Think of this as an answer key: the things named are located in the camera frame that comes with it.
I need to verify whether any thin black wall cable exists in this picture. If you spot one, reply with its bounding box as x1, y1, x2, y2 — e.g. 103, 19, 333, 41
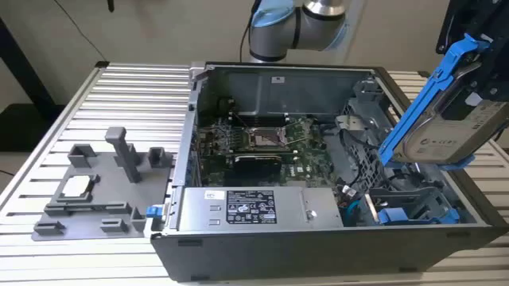
54, 0, 107, 63

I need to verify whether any grey parts rack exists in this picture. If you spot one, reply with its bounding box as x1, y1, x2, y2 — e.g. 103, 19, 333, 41
31, 126, 176, 241

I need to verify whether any socket cover metal frame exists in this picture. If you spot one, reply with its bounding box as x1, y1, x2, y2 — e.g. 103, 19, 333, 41
285, 117, 318, 145

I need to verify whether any black disk wire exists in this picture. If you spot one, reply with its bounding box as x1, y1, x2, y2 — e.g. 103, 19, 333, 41
339, 129, 393, 191
388, 167, 425, 187

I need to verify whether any open black PC case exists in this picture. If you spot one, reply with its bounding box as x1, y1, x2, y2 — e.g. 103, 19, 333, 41
148, 61, 509, 283

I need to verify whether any black arm base cable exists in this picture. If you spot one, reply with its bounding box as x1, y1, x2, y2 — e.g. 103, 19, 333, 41
239, 0, 263, 62

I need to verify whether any silver metal bracket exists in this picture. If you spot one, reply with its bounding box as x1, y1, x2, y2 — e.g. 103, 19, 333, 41
335, 114, 378, 132

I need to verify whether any black graphics card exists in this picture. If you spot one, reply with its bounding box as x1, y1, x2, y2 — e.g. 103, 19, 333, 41
226, 153, 286, 187

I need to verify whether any grey metal disk bay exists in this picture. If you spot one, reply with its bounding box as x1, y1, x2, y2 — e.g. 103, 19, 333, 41
368, 171, 478, 227

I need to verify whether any green motherboard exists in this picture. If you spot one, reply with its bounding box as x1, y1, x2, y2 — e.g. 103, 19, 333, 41
197, 114, 343, 188

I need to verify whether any thin metal locking lever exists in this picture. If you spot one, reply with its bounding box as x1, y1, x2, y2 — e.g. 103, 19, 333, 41
233, 111, 253, 129

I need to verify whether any silver power supply unit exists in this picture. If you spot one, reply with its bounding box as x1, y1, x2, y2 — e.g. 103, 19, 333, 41
170, 186, 345, 231

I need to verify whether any silver CPU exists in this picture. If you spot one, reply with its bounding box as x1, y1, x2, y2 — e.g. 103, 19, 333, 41
62, 176, 96, 198

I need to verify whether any CPU socket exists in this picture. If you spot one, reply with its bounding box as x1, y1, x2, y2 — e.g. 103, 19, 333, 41
245, 126, 290, 148

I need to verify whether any blue data wire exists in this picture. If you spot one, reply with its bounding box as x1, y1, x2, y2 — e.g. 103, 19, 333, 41
342, 198, 362, 226

